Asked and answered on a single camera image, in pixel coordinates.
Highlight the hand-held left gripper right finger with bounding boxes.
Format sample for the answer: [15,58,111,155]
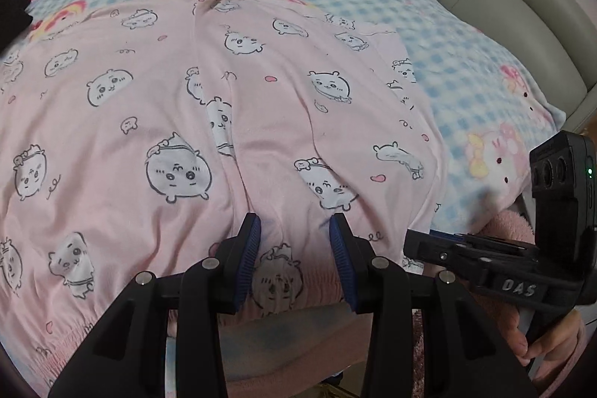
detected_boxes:
[329,214,532,398]

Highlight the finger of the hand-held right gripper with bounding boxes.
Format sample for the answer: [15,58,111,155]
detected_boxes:
[431,231,532,250]
[403,230,472,273]

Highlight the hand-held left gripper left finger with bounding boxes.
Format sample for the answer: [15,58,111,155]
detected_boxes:
[48,213,262,398]

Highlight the pink printed pajama pants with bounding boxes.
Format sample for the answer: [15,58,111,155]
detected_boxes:
[0,0,451,380]

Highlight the person's right hand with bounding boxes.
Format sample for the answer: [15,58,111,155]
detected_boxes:
[504,311,584,380]

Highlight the person's pink robe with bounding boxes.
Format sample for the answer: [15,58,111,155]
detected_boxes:
[168,209,579,398]

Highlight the blue checkered printed blanket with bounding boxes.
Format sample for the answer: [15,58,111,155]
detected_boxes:
[0,0,567,235]

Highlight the black garment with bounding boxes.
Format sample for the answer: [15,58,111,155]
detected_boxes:
[0,0,34,51]

